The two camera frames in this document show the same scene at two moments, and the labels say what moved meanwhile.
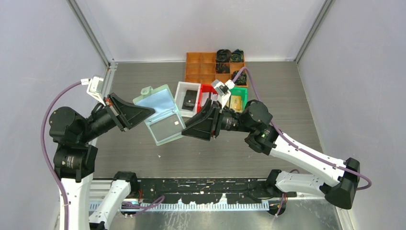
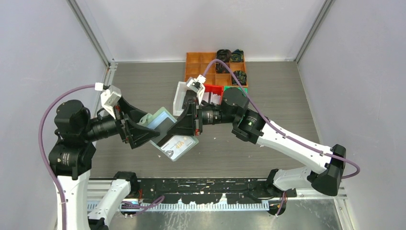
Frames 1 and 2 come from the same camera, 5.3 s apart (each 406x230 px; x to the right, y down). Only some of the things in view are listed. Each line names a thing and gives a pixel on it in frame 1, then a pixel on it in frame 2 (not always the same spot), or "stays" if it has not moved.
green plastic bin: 242,91 stays
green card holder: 166,124 to 174,145
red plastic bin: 207,91 stays
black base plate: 206,190 stays
